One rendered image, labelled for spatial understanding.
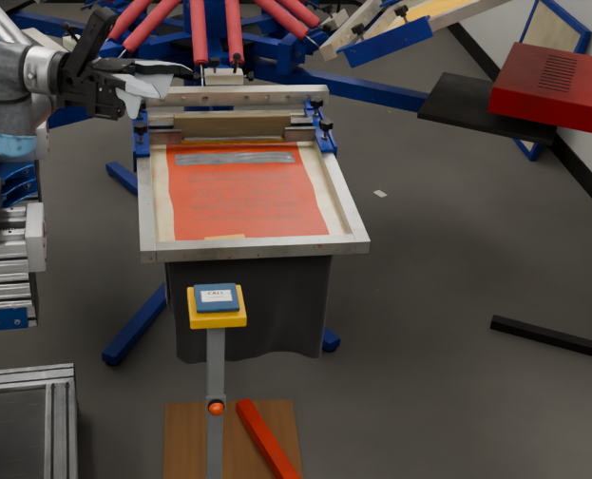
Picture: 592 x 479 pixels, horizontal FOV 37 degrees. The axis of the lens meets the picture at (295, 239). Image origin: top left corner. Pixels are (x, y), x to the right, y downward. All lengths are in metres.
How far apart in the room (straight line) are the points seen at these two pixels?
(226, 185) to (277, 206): 0.18
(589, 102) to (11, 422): 2.07
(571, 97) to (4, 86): 1.98
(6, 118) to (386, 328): 2.35
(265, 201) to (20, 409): 1.05
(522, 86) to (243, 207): 1.07
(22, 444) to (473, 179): 2.81
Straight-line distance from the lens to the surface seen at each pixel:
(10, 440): 2.89
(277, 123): 2.76
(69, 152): 4.81
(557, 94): 3.03
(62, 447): 2.81
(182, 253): 2.24
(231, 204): 2.48
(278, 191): 2.55
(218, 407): 2.27
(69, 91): 1.49
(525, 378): 3.53
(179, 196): 2.52
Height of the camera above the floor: 2.24
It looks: 33 degrees down
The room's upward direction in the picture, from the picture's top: 4 degrees clockwise
